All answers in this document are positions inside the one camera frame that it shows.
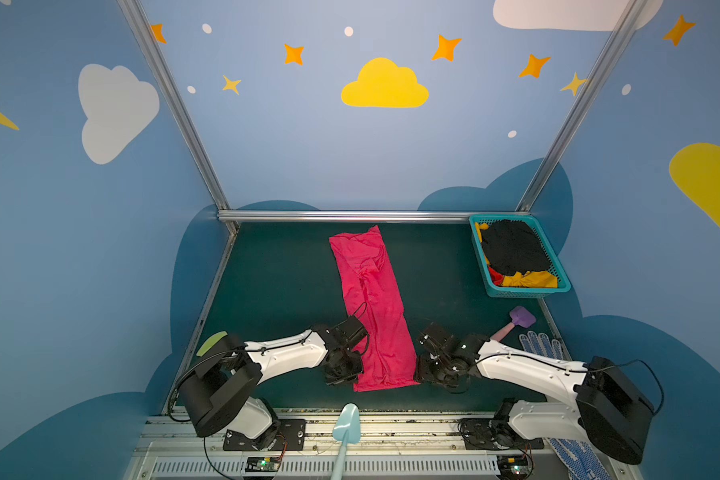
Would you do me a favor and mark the magenta pink t-shirt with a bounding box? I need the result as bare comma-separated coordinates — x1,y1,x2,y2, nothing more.
329,226,417,392

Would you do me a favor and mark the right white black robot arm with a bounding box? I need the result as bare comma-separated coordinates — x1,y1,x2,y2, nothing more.
415,324,657,465

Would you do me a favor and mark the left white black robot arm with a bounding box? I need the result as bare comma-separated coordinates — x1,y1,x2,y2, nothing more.
175,316,368,450

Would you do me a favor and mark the light blue toy shovel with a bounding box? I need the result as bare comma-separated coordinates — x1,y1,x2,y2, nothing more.
330,403,361,480

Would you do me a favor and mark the blue dotted glove on table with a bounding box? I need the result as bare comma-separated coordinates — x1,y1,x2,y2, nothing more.
519,331,566,361

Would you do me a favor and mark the red t-shirt in basket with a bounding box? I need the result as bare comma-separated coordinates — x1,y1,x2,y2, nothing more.
488,266,505,287

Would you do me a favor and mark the right green circuit board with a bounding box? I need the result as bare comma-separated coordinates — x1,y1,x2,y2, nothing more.
497,456,532,480

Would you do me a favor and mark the green circuit board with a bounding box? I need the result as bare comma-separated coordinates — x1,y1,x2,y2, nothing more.
245,457,280,473
497,456,532,480

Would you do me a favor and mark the yellow t-shirt in basket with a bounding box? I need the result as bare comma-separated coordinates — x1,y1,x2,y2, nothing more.
474,222,559,289

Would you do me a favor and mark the black t-shirt in basket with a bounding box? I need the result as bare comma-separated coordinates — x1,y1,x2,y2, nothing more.
480,220,551,276

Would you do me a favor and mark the left green circuit board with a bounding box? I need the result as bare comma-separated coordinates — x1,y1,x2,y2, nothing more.
245,457,280,473

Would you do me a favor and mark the teal plastic basket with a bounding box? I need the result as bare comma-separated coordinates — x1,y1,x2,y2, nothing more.
469,215,570,299

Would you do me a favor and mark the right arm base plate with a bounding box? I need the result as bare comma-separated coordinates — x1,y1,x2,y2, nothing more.
457,418,544,451

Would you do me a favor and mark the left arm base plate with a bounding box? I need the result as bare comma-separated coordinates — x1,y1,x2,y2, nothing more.
222,419,306,451

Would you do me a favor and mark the green toy spatula wooden handle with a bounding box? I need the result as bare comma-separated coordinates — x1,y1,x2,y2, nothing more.
196,331,228,357

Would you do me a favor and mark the aluminium frame back bar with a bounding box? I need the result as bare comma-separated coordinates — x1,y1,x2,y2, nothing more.
217,209,529,224

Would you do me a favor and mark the blue dotted glove on rail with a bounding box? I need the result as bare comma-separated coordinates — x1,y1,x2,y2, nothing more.
547,438,611,480

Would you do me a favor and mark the aluminium frame right post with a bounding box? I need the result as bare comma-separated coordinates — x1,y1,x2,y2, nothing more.
515,0,648,214

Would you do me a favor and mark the aluminium frame post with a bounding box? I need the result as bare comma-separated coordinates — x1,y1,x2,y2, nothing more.
117,0,229,214
515,0,648,214

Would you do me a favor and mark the aluminium frame left post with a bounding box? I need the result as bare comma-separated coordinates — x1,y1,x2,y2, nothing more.
117,0,229,214

